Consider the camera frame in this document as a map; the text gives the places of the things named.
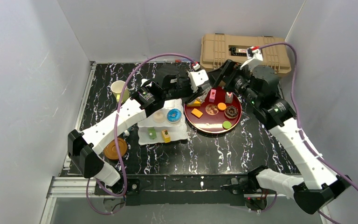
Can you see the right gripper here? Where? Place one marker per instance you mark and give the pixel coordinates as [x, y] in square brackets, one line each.
[228, 75]

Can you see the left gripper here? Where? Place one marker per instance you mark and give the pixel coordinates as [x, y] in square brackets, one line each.
[187, 91]

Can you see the blue frosted donut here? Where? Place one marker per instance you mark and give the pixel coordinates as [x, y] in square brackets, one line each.
[174, 115]

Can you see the white three-tier cake stand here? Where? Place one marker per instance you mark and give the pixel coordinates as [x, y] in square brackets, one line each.
[177, 131]

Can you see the beige round macaron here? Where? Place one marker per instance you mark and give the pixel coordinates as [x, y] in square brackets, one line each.
[159, 117]

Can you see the green swirl roll cake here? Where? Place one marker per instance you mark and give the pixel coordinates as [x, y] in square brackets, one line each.
[152, 133]

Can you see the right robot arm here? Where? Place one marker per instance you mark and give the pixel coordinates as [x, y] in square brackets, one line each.
[318, 184]

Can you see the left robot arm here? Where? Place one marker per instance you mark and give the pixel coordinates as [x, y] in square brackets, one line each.
[85, 147]

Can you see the triangular sandwich cake slice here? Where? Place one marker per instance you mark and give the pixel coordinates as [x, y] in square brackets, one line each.
[201, 99]

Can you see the orange rectangular biscuit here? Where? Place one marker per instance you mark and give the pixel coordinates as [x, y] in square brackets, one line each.
[197, 113]

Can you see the pink cake block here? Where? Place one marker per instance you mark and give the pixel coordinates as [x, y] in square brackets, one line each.
[212, 95]

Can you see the strawberry cream cake slice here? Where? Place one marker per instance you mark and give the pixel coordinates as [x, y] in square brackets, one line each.
[229, 97]

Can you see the brown round cookie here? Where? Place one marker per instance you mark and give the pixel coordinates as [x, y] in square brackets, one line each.
[212, 109]

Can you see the orange round cookie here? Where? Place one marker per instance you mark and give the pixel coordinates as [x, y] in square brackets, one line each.
[221, 106]

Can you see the red round tray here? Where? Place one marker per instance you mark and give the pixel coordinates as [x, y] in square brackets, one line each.
[208, 123]

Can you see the chocolate donut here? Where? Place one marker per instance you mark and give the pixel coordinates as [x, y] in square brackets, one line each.
[231, 112]

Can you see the green round cookie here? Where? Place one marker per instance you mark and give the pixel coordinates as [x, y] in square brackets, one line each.
[226, 125]

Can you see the tan plastic toolbox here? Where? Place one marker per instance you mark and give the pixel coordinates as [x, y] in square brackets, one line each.
[217, 48]

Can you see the yellow-green cup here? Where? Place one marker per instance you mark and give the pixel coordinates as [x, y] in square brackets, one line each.
[116, 88]

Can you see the brown wooden coaster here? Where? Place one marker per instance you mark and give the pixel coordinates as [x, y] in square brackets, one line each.
[110, 151]

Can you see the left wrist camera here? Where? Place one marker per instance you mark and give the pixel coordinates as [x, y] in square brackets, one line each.
[198, 78]

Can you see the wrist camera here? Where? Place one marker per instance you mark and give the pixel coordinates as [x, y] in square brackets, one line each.
[254, 58]
[198, 78]

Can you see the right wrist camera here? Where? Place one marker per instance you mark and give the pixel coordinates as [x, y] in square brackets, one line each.
[254, 58]

